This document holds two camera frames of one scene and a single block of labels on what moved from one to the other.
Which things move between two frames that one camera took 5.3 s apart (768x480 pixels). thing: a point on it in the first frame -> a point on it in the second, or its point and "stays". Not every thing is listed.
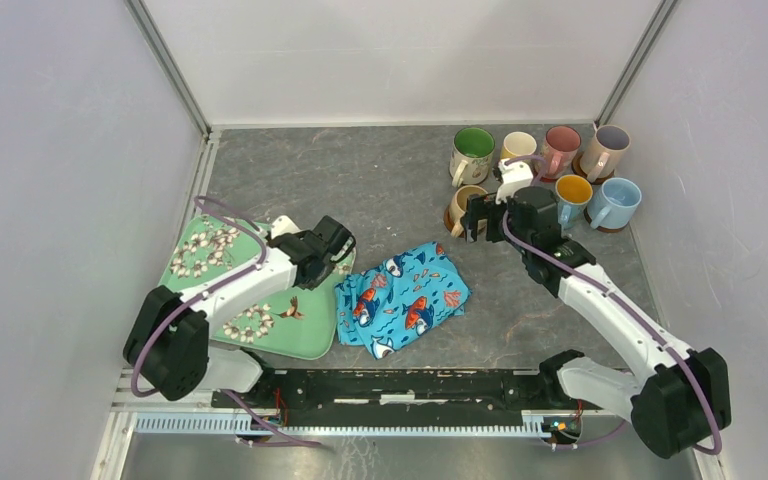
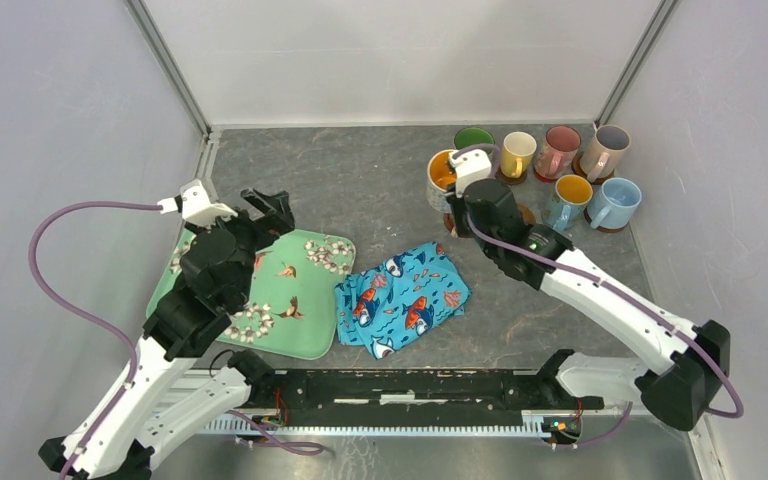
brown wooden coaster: [611, 230] stays
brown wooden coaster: [449, 222] stays
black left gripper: [310, 286] -> [279, 216]
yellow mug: [517, 144] stays
